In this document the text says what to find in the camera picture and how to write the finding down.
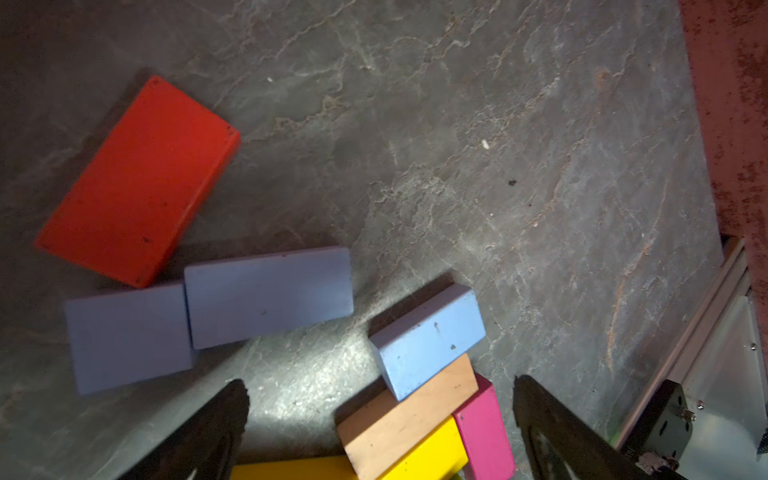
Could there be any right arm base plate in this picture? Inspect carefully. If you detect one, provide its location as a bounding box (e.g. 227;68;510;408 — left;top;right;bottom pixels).
620;380;696;479

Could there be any square flat blue block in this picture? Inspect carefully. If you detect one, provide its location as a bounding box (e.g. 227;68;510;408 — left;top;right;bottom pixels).
64;282;197;395

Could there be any tan block right cluster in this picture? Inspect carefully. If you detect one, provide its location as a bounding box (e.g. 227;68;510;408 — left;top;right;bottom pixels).
337;354;478;479

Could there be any red block right cluster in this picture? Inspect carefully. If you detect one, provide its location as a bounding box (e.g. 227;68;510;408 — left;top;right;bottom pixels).
35;75;241;288

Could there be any long blue block right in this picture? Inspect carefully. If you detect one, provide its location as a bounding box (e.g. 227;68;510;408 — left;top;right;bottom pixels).
184;246;354;350

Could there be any blue block right cluster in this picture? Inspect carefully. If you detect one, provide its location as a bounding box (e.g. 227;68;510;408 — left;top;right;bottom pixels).
369;284;486;401

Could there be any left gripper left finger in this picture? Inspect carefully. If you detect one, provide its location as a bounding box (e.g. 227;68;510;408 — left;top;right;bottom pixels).
121;379;249;479

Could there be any magenta long block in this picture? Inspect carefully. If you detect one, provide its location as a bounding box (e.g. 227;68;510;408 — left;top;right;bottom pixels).
452;373;516;480

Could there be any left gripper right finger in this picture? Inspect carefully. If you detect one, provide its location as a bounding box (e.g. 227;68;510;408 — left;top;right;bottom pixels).
513;375;648;479

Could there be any yellow block right cluster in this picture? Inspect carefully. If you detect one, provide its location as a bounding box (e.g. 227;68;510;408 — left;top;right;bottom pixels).
380;417;469;480

